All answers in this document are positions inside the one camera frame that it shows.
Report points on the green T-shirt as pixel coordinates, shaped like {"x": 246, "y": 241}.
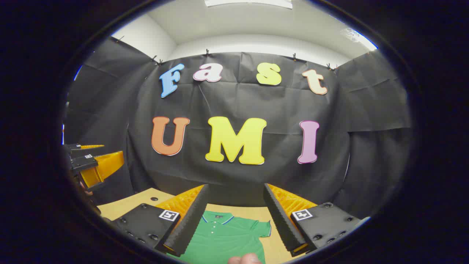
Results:
{"x": 227, "y": 238}

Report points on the row of black cloth clips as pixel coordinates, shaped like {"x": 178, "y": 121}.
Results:
{"x": 207, "y": 52}

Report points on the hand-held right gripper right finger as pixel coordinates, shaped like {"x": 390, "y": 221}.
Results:
{"x": 282, "y": 220}

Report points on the black backdrop cloth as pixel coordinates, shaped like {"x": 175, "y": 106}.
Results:
{"x": 238, "y": 102}

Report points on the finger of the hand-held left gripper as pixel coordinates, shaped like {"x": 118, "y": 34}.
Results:
{"x": 75, "y": 151}
{"x": 82, "y": 163}

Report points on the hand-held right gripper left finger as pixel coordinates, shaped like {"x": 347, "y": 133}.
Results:
{"x": 190, "y": 223}

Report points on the ceiling light panel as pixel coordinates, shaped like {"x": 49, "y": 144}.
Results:
{"x": 249, "y": 3}

